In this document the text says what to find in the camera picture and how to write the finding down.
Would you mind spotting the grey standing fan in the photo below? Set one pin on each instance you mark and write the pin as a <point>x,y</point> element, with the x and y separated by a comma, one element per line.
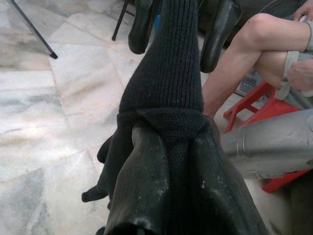
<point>248,84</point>

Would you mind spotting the grey shorts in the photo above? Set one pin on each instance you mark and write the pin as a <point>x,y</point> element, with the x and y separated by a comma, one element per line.
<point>293,100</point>

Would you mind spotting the marble table red edge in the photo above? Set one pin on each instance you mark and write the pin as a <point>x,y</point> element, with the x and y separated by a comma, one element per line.
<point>36,31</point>

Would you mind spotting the black knit garment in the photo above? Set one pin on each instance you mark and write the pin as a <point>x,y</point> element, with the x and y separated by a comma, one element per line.
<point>166,85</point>

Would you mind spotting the black folding chair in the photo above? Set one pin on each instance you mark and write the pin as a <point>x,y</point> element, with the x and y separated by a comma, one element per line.
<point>117,27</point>

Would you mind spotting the person bare hand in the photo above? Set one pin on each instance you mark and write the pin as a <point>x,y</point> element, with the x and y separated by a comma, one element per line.
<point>302,78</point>
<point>305,11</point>

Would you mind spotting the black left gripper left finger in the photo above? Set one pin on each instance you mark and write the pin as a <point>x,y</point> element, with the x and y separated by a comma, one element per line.
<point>139,191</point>

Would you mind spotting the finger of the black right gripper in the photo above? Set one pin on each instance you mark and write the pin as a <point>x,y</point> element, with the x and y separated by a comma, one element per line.
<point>141,29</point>
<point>220,36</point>

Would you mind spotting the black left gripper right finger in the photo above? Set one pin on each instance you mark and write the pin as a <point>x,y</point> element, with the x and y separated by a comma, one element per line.
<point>215,191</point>

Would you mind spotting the red plastic stool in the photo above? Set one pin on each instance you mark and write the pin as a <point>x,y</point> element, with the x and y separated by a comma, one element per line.
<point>247,102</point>

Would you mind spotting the person bare leg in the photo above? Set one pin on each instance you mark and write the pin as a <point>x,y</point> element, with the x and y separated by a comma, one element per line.
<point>232,73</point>
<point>274,68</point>

